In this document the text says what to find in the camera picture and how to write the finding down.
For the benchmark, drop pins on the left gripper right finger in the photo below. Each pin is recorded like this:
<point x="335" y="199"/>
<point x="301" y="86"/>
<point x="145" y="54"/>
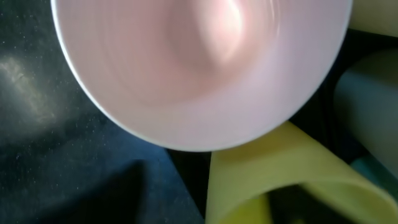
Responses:
<point x="298" y="208"/>

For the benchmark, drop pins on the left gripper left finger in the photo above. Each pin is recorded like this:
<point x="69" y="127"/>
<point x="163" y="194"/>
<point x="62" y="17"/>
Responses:
<point x="124" y="199"/>

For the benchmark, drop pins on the yellow cup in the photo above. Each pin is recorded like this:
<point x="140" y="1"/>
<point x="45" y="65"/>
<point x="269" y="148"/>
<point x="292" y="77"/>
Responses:
<point x="280" y="155"/>

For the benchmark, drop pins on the green cup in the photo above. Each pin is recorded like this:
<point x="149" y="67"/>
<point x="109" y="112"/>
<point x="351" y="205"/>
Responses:
<point x="379" y="177"/>

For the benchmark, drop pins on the grey cup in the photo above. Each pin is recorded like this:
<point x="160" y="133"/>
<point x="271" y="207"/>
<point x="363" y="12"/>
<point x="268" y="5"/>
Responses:
<point x="370" y="109"/>

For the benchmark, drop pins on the pink cup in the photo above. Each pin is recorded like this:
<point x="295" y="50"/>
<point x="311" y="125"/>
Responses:
<point x="186" y="77"/>

